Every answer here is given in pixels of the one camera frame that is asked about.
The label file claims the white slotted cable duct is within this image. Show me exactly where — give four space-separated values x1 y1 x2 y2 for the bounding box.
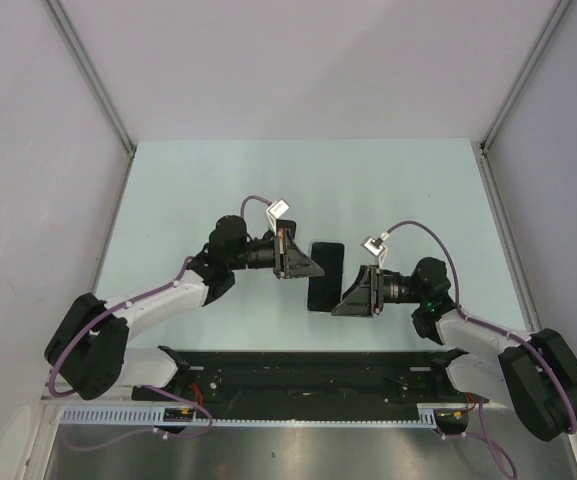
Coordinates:
60 405 471 429

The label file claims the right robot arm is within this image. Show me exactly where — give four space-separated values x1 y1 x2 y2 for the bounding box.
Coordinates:
332 257 577 441

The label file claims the right aluminium side rail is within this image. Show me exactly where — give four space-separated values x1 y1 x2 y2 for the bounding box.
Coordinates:
472 142 542 331

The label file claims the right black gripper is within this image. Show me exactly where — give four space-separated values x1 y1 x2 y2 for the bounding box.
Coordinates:
330 265 426 318

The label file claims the left aluminium frame post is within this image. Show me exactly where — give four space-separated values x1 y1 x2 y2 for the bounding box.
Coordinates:
41 0 136 159

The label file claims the aluminium frame post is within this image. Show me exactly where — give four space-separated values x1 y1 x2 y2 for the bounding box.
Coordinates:
478 0 576 155
41 0 136 159

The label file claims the black smartphone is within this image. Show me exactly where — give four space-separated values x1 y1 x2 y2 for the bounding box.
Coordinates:
307 241 345 313

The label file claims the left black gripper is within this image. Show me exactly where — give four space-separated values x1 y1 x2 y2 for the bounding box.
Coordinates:
227 228 323 279

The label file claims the right aluminium frame post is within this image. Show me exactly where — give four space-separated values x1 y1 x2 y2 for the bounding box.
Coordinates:
478 0 576 155

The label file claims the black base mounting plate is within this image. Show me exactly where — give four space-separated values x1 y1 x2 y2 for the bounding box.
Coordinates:
132 344 489 421

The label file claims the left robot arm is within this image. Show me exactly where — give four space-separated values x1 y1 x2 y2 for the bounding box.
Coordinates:
44 215 324 400

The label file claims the front aluminium frame rail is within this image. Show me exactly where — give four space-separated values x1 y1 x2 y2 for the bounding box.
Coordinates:
40 365 577 404

